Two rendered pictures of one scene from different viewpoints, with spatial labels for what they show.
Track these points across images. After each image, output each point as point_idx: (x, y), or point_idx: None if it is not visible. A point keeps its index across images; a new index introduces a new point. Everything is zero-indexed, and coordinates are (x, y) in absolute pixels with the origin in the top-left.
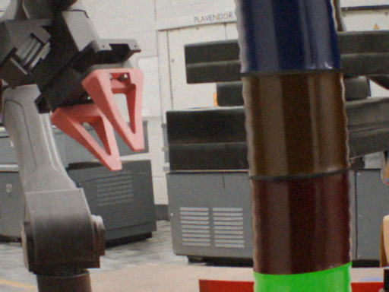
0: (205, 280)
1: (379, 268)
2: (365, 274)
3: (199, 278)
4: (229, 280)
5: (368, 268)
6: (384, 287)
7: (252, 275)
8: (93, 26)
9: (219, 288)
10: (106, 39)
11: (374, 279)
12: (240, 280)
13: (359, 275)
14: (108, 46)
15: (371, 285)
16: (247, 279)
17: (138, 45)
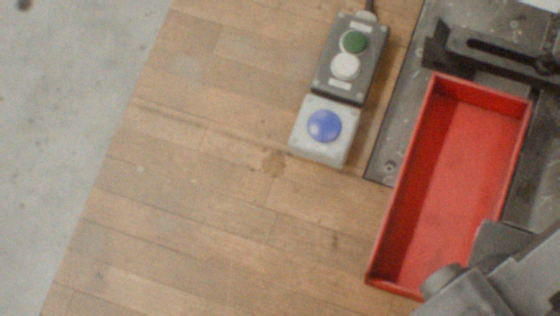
0: (371, 265)
1: (114, 152)
2: (142, 164)
3: (368, 272)
4: (379, 240)
5: (107, 165)
6: (549, 66)
7: (89, 309)
8: (493, 265)
9: (376, 252)
10: (532, 235)
11: (325, 118)
12: (383, 228)
13: (143, 171)
14: (535, 234)
15: (427, 100)
16: (112, 309)
17: (487, 219)
